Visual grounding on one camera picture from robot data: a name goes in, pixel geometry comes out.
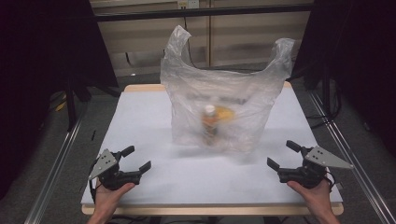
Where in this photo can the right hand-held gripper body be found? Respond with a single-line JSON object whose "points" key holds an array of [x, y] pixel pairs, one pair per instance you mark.
{"points": [[306, 174]]}

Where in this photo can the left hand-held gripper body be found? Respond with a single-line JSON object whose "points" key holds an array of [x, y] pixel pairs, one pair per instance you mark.
{"points": [[107, 169]]}

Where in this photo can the translucent plastic bag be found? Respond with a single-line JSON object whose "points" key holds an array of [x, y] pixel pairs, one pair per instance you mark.
{"points": [[249, 93]]}

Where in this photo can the brown drink bottle white cap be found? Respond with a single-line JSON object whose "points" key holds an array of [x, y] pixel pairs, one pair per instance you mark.
{"points": [[209, 124]]}

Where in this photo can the person's right hand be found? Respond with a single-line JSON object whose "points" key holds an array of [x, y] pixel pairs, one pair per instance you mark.
{"points": [[317, 199]]}

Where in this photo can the person's left hand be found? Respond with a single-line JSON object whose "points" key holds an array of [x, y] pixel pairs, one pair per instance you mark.
{"points": [[109, 199]]}

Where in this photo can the round yellow item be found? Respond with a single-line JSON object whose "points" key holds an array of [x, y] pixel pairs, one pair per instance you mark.
{"points": [[225, 114]]}

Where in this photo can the black metal stand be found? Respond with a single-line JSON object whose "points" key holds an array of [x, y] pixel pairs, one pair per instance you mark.
{"points": [[71, 105]]}

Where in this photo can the yellow floor item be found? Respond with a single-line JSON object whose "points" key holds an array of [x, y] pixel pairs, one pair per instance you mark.
{"points": [[61, 105]]}

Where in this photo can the black curtain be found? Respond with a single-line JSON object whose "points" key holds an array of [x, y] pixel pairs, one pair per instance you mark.
{"points": [[37, 62], [361, 56]]}

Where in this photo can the black horizontal bar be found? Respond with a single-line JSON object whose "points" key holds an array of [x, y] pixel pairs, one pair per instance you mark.
{"points": [[202, 12]]}

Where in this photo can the metal floor rail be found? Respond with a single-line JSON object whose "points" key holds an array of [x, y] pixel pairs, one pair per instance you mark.
{"points": [[51, 180], [351, 155]]}

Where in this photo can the wall power outlet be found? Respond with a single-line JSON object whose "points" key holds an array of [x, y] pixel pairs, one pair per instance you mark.
{"points": [[188, 3]]}

